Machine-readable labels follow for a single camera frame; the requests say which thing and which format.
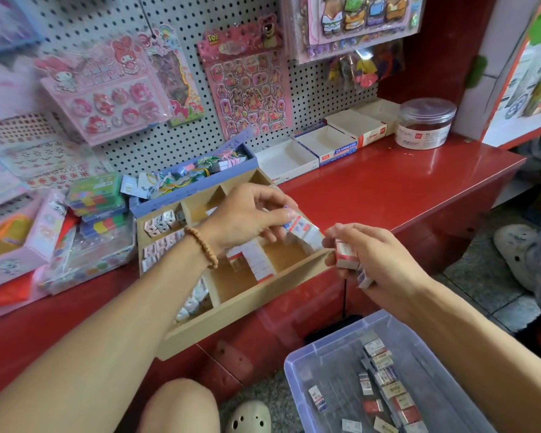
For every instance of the person's left hand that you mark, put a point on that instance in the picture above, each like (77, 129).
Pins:
(243, 216)

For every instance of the person's right hand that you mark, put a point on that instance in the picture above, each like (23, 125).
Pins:
(383, 266)

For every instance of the handful of boxed erasers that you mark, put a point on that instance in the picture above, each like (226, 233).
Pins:
(347, 257)

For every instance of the blue striped eraser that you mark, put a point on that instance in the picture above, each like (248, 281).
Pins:
(305, 231)

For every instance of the wooden compartment tray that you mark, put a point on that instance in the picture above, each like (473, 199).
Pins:
(252, 302)

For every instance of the clear plastic storage bin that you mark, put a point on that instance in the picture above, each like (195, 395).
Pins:
(320, 365)

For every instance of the blue white eraser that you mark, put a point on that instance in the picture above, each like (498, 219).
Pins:
(317, 397)

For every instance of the tan label eraser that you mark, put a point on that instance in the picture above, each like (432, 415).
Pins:
(385, 425)

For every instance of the person's left forearm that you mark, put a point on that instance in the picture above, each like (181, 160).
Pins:
(81, 356)

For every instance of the person's right forearm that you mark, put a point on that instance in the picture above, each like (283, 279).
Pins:
(496, 356)

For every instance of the blue box of trinkets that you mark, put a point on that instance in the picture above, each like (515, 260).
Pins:
(185, 185)

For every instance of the white tray box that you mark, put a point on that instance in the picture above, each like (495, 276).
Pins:
(287, 162)
(326, 146)
(362, 123)

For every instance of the person's left cream clog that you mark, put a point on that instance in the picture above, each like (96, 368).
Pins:
(249, 417)

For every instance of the person's left leg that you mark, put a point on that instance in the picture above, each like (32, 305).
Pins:
(178, 408)

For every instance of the red display counter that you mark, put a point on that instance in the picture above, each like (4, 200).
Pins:
(415, 180)

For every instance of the pink sticker pack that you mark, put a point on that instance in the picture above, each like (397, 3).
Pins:
(248, 85)
(104, 90)

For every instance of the stack of colourful packs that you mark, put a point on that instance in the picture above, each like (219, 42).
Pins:
(97, 201)

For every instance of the round clear plastic jar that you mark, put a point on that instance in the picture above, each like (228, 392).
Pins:
(426, 124)

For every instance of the green edged sticker pack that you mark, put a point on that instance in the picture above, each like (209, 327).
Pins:
(176, 76)

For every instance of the clear bag of colourful toys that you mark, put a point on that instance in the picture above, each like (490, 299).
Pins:
(365, 67)

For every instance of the pink tray of trinkets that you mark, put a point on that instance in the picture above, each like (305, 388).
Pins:
(41, 234)

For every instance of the red patterned sticker sheet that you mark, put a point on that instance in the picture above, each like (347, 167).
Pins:
(41, 153)

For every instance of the white pegboard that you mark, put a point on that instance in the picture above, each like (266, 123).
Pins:
(180, 13)

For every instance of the white side shelf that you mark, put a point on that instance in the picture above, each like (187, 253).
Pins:
(523, 76)

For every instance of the pastel cartoon sticker pack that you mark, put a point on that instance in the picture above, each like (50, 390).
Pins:
(0, 180)

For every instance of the red folded cloth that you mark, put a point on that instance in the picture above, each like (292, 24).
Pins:
(7, 291)

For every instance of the pale pink card pack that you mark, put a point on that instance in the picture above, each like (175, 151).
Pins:
(14, 90)

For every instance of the clear glitter sticker sheet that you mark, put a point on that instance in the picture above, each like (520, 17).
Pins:
(9, 22)

